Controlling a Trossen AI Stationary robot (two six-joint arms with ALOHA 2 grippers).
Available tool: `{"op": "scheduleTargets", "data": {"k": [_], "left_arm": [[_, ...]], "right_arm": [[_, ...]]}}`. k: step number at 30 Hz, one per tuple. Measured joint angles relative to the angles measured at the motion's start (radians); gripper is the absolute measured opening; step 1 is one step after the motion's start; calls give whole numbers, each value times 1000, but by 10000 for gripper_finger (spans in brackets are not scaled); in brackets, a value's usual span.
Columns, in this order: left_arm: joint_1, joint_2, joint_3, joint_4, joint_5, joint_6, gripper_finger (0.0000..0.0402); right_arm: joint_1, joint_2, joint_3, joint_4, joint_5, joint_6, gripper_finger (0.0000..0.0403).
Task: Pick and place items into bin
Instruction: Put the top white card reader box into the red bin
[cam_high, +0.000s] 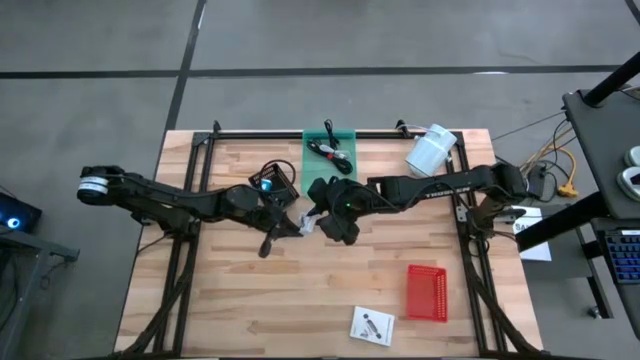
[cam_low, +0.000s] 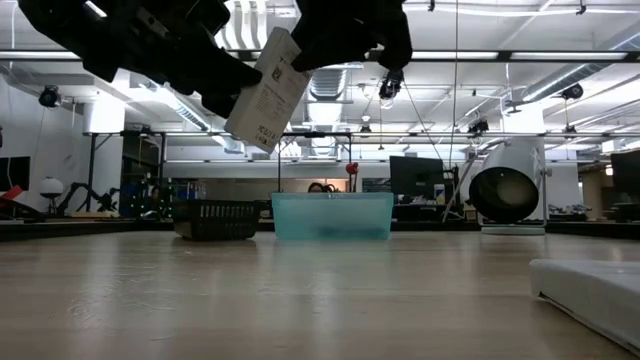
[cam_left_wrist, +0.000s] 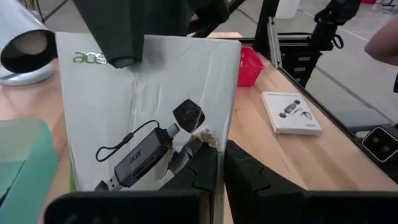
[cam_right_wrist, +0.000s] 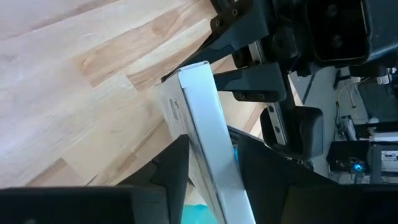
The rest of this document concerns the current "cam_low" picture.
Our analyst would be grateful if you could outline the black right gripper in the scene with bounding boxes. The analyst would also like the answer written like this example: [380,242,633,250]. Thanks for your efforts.
[290,0,414,73]

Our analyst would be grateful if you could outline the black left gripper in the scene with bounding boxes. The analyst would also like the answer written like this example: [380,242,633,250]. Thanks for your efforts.
[82,0,263,120]

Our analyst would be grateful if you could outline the white printed box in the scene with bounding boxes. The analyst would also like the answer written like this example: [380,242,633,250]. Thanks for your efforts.
[223,26,314,155]

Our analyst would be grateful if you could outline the black mesh basket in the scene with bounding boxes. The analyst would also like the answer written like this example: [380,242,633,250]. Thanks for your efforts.
[172,199,261,242]

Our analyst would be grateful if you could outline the teal translucent plastic bin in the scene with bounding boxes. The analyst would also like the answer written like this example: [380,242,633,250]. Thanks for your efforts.
[271,192,395,241]

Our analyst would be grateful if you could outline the blue storage box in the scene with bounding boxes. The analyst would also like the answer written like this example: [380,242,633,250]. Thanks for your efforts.
[174,182,206,201]

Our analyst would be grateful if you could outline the dark shelf cabinet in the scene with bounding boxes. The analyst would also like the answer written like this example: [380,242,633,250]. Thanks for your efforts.
[122,134,166,201]

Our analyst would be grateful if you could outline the black computer monitor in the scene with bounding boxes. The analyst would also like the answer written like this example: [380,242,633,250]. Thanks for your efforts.
[0,155,31,192]
[389,155,446,199]
[610,149,640,197]

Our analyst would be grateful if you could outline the white globe lamp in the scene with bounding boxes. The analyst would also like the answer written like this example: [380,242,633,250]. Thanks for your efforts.
[39,176,65,216]

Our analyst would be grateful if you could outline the white cylindrical lamp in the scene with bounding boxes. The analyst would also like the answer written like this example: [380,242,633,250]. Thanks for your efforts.
[467,137,554,237]

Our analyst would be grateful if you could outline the red flat object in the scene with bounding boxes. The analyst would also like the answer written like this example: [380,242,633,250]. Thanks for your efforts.
[0,184,24,207]

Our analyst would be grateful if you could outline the silver ventilation duct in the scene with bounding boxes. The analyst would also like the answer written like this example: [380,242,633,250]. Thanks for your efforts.
[305,67,352,101]

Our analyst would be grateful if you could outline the black background metal frame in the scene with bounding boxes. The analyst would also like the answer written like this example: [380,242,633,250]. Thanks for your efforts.
[82,129,640,216]

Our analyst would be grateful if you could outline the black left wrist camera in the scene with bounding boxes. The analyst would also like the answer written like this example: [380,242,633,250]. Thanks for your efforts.
[164,0,232,40]

